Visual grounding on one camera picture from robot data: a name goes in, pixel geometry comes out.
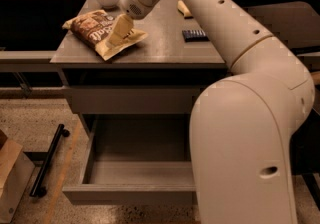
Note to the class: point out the open grey middle drawer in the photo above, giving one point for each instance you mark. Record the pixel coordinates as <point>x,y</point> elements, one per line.
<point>136,160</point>

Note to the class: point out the yellow sponge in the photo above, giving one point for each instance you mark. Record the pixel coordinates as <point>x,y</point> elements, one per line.
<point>184,9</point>

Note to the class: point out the brown chip bag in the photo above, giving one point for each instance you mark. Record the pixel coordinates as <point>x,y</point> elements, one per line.
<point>93,29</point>

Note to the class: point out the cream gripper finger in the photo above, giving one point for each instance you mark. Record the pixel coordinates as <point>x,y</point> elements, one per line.
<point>120,30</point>

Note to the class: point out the closed grey top drawer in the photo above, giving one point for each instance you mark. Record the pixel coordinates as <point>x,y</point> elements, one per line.
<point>130,100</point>

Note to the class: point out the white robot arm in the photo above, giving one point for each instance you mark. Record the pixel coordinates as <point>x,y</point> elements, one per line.
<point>240,126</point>

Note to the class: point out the dark blue snack bar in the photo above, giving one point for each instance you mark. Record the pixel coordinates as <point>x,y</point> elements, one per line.
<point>194,35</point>

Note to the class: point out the grey drawer cabinet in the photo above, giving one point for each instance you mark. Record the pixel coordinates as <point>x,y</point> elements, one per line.
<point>161,75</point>

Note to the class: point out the brown cardboard box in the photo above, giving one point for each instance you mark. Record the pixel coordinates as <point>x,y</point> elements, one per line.
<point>15,171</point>

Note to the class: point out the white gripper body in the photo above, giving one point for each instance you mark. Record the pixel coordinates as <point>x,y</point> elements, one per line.
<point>131,4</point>

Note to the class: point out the black office chair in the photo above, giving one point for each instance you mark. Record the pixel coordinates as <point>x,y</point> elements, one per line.
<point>297,25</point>

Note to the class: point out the black wheeled table leg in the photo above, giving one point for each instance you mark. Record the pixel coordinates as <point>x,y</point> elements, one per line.
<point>45,158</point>

